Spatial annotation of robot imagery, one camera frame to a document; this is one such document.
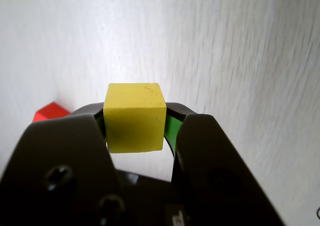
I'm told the red cube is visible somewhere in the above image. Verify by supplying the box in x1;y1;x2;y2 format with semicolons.
32;101;72;123

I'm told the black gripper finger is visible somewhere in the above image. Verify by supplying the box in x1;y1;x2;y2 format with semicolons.
163;102;287;226
0;102;133;226

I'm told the yellow cube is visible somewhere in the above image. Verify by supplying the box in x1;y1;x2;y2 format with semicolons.
103;82;168;153

